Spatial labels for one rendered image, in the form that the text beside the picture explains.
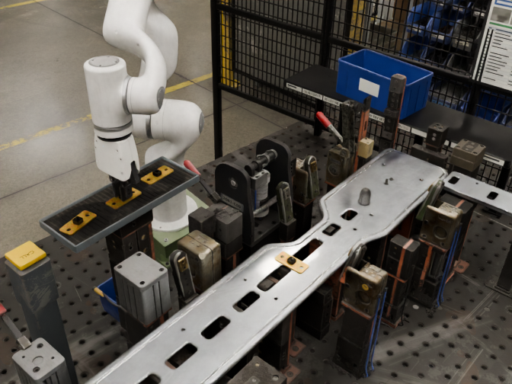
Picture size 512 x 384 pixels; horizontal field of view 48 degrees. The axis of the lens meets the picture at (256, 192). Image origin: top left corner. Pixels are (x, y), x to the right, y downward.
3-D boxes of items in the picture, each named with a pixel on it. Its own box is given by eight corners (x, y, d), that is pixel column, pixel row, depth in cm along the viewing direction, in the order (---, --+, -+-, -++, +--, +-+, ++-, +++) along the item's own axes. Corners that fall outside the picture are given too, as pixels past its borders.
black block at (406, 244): (398, 336, 162) (417, 258, 145) (366, 317, 167) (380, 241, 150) (411, 320, 167) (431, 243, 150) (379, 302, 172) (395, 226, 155)
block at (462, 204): (445, 289, 177) (465, 218, 161) (412, 273, 183) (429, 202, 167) (458, 273, 183) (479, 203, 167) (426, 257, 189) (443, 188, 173)
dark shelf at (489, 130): (508, 170, 178) (511, 161, 176) (282, 87, 225) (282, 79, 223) (532, 143, 192) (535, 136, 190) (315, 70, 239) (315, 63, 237)
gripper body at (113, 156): (84, 126, 124) (91, 170, 130) (116, 142, 119) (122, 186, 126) (111, 114, 129) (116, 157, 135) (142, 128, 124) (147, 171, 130)
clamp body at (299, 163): (299, 275, 181) (307, 177, 160) (271, 259, 187) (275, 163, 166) (316, 260, 187) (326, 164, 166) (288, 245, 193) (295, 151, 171)
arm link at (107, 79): (141, 111, 126) (100, 108, 127) (134, 54, 118) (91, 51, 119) (129, 129, 119) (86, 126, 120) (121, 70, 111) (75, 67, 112)
